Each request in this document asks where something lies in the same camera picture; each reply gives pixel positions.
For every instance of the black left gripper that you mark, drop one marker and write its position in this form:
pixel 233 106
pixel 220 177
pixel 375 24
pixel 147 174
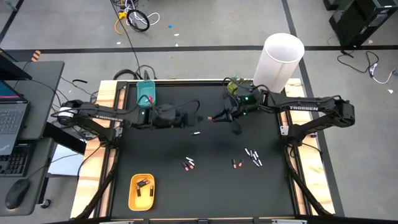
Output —
pixel 168 116

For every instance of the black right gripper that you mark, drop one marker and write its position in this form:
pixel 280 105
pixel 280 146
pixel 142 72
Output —
pixel 245 104

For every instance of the yellow plastic tray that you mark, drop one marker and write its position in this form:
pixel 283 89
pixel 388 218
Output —
pixel 141 202

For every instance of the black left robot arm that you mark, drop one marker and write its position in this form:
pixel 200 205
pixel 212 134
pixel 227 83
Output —
pixel 102 113

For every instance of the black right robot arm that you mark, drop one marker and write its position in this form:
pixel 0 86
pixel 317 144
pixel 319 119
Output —
pixel 311 109

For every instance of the potted succulent plant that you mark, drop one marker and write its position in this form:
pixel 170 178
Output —
pixel 232 88

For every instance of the teal plastic bin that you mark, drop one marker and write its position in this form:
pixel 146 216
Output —
pixel 146 90

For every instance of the white shade table lamp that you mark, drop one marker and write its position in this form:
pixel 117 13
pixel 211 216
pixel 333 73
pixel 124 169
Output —
pixel 280 59

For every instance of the silver metal plate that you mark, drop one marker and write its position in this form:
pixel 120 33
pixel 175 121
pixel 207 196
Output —
pixel 289 222
pixel 118 222

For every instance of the dark grey desk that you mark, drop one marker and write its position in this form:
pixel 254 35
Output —
pixel 43 93

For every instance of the black computer tower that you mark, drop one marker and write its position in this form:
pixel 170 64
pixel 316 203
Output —
pixel 363 21

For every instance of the black desk caster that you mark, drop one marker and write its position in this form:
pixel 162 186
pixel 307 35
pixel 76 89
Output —
pixel 45 203

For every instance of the orange black striped marker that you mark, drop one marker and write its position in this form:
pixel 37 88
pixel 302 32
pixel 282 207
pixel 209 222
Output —
pixel 35 55

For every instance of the dark grey keyboard shelf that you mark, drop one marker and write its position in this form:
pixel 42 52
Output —
pixel 34 186

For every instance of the grey laptop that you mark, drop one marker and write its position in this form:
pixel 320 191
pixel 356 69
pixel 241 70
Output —
pixel 12 115

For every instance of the black keyboard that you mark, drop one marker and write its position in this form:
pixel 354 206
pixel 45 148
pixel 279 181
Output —
pixel 12 161

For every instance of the black desk monitor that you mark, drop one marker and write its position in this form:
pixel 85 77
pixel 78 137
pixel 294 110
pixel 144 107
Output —
pixel 12 67

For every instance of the black computer mouse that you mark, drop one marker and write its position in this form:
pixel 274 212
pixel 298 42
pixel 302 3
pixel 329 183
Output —
pixel 17 193

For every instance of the silver mounting bracket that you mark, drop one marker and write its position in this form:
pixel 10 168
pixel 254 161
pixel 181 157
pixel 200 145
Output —
pixel 283 130

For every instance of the black table-level camera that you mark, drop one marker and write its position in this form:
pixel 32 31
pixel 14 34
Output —
pixel 202 221

